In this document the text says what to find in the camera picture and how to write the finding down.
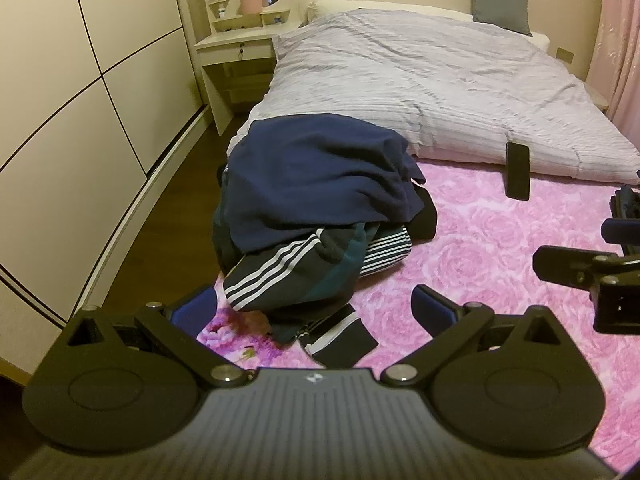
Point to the cream wardrobe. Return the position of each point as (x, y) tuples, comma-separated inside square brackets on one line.
[(75, 110)]

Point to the white pillow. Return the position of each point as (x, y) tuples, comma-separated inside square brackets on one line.
[(340, 6)]

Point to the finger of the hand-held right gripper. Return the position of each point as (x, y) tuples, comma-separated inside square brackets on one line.
[(620, 231), (560, 262)]

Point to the navy blue shirt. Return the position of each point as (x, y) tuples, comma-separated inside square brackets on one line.
[(320, 175)]

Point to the black white striped garment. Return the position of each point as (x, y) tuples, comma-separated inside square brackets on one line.
[(385, 252)]

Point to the dark track jacket white stripes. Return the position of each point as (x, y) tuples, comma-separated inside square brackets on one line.
[(295, 280)]

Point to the pink curtain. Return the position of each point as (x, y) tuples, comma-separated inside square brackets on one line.
[(617, 45)]

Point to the black phone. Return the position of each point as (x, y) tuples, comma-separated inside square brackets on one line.
[(517, 170)]

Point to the cream vanity table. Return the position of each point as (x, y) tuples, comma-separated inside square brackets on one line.
[(235, 45)]

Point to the pink floral blanket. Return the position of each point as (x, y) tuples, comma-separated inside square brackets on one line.
[(500, 240)]

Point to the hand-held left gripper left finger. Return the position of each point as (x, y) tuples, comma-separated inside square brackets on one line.
[(196, 305)]

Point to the black cloth with white stripe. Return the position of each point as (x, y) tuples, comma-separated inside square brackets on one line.
[(342, 337)]

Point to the grey striped duvet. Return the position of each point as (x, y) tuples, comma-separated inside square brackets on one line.
[(425, 85)]

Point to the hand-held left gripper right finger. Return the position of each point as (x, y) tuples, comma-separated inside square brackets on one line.
[(431, 305)]

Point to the wall socket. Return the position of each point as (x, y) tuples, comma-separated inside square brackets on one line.
[(565, 55)]

